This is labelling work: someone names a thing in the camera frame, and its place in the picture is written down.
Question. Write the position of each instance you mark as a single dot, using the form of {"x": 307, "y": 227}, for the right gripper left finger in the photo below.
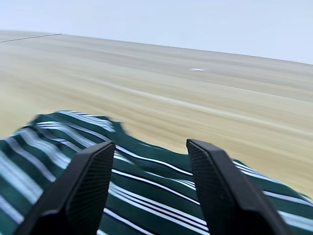
{"x": 73, "y": 195}

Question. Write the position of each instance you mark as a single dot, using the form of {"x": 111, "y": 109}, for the green striped T-shirt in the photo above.
{"x": 151, "y": 195}

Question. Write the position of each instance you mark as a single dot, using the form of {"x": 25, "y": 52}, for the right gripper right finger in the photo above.
{"x": 227, "y": 195}

